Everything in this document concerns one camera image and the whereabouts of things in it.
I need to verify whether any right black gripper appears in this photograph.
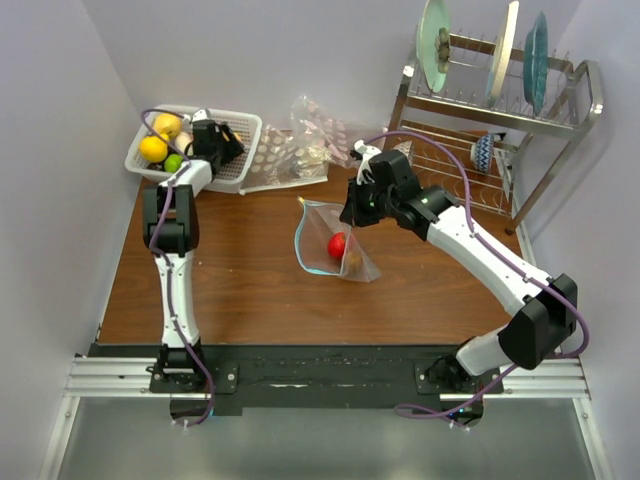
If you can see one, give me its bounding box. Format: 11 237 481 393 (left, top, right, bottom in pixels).
341 175 397 228

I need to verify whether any large red apple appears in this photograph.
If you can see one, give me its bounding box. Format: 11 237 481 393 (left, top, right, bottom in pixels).
327 232 346 261

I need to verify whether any brown kiwi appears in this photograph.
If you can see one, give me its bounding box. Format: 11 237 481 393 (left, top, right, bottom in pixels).
344 250 363 275

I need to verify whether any blue zip top bag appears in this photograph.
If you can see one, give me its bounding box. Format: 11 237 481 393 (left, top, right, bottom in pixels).
294 197 380 283

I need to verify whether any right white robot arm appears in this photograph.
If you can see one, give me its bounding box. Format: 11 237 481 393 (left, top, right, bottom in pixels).
340 142 577 393

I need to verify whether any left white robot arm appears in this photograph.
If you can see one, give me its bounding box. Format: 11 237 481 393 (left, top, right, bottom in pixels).
143 108 244 392

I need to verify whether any grey patterned bowl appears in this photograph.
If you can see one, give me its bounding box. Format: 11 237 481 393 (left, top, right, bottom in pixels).
393 141 414 164

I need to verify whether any white plastic basket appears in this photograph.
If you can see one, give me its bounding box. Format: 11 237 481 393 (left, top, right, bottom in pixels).
124 105 262 194

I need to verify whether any pile of spotted plastic bags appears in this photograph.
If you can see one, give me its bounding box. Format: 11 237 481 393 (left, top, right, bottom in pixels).
240 96 386 195

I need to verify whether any green lime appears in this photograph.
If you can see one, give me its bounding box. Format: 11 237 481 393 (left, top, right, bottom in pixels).
163 153 183 174

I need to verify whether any yellow apple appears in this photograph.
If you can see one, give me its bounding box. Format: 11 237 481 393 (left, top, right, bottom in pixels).
152 113 182 139

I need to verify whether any yellow pear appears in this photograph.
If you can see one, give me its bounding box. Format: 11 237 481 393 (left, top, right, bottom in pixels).
138 133 170 164

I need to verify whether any blue patterned bowl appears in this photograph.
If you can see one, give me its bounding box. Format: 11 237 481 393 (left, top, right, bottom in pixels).
471 134 495 174

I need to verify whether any steel dish rack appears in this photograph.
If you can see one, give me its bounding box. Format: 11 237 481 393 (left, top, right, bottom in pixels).
387 43 604 235

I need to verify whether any pale green plate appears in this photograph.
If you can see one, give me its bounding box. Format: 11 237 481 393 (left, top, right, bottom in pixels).
416 0 451 93

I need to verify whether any white cream plate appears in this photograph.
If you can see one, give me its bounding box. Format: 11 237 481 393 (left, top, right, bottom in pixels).
485 1 520 108

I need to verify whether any teal glass plate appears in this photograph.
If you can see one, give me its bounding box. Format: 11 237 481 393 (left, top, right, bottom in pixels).
522 12 549 116

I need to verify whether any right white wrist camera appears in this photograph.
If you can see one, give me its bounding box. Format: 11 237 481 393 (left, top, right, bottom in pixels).
351 140 382 185

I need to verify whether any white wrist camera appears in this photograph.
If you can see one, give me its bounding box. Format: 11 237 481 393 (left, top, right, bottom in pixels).
183 108 210 123
351 140 382 185

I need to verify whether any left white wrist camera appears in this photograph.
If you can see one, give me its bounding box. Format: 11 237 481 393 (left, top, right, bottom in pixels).
183 108 210 123

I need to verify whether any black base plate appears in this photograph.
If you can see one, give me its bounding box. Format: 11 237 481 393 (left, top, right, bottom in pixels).
148 345 499 416

